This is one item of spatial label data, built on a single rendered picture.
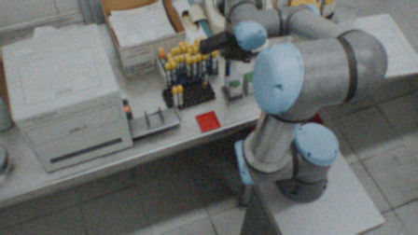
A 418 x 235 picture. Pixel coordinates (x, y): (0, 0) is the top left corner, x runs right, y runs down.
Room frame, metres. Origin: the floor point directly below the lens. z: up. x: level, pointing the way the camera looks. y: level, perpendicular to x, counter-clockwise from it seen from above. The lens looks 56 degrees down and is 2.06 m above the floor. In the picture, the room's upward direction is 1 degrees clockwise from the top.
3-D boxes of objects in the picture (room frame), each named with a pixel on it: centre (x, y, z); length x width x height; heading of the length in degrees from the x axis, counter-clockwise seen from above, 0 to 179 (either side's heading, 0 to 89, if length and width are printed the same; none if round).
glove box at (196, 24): (1.21, 0.04, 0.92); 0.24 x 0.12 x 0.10; 22
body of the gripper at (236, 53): (0.91, -0.10, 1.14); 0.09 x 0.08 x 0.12; 88
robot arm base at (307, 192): (0.57, -0.30, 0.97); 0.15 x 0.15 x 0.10
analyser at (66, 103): (0.77, 0.39, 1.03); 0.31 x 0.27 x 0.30; 112
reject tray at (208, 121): (0.79, -0.02, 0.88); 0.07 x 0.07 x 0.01; 22
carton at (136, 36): (1.16, 0.22, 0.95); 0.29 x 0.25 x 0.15; 22
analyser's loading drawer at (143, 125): (0.76, 0.17, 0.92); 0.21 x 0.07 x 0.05; 112
